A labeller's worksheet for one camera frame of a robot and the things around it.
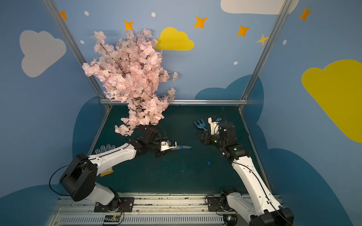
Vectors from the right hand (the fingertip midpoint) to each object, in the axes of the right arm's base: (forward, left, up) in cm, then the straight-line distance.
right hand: (202, 132), depth 76 cm
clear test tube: (-8, +13, -4) cm, 16 cm away
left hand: (-2, +18, -13) cm, 22 cm away
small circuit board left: (-40, +46, -26) cm, 67 cm away
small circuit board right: (-37, -17, -27) cm, 49 cm away
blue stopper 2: (-7, -7, -24) cm, 26 cm away
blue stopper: (+3, +6, -24) cm, 24 cm away
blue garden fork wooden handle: (+22, -2, -23) cm, 32 cm away
